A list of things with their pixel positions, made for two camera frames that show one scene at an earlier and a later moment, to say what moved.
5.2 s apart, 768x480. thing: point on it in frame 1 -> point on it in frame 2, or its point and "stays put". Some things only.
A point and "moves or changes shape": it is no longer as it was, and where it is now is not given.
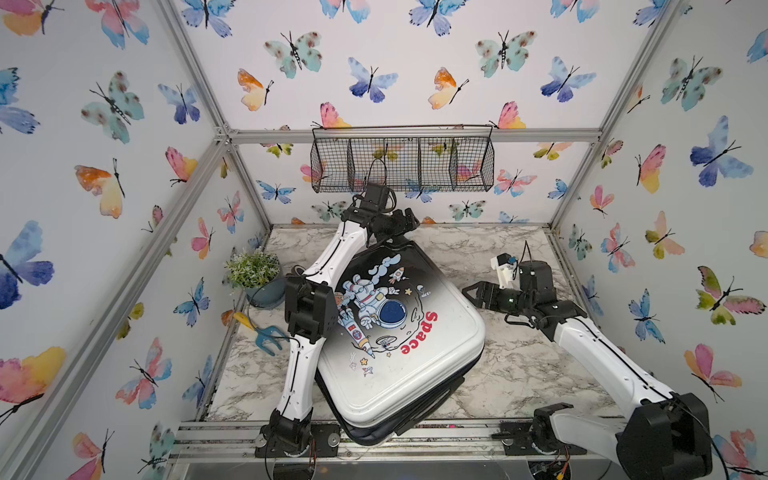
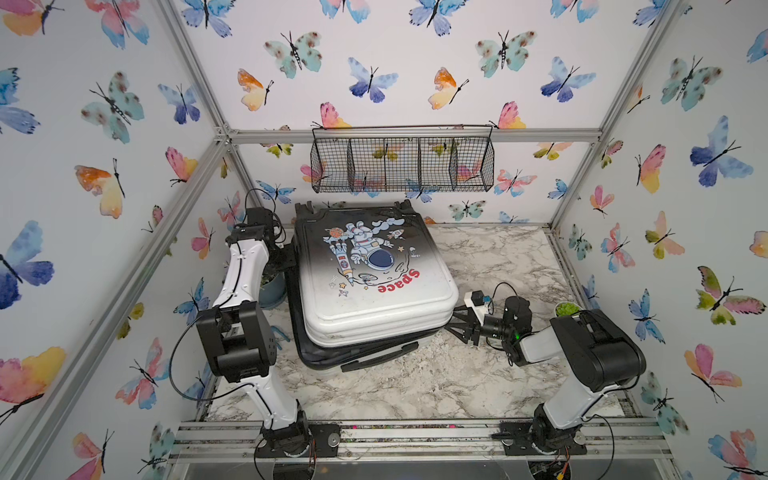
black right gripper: (482, 293) -> (465, 329)
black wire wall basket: (408, 158) stays put
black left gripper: (398, 228) -> (291, 258)
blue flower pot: (269, 295) stays put
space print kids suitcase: (407, 340) moves or changes shape
